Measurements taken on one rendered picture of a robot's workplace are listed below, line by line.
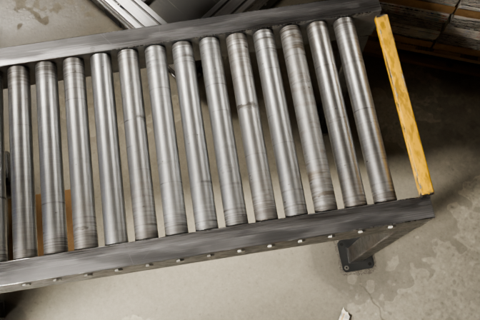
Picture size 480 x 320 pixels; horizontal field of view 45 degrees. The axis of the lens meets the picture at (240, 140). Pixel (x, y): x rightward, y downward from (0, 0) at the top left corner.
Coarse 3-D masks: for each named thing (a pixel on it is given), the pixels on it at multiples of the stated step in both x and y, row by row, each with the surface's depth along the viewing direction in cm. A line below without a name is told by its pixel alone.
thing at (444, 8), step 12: (384, 0) 184; (396, 0) 183; (408, 0) 182; (444, 12) 184; (456, 12) 182; (468, 12) 180; (396, 36) 204; (432, 48) 205; (444, 48) 203; (456, 48) 202
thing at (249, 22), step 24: (336, 0) 138; (360, 0) 138; (168, 24) 137; (192, 24) 137; (216, 24) 137; (240, 24) 137; (264, 24) 136; (288, 24) 136; (360, 24) 142; (0, 48) 136; (24, 48) 136; (48, 48) 136; (72, 48) 136; (96, 48) 135; (120, 48) 135; (144, 48) 137; (168, 48) 138
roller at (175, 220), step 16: (160, 48) 136; (160, 64) 134; (160, 80) 133; (160, 96) 131; (160, 112) 130; (160, 128) 129; (160, 144) 128; (176, 144) 130; (160, 160) 127; (176, 160) 128; (160, 176) 127; (176, 176) 126; (176, 192) 125; (176, 208) 123; (176, 224) 122
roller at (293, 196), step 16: (256, 32) 136; (272, 32) 137; (256, 48) 136; (272, 48) 135; (272, 64) 133; (272, 80) 132; (272, 96) 131; (272, 112) 130; (288, 112) 131; (272, 128) 129; (288, 128) 129; (272, 144) 129; (288, 144) 127; (288, 160) 126; (288, 176) 125; (288, 192) 124; (288, 208) 123; (304, 208) 123
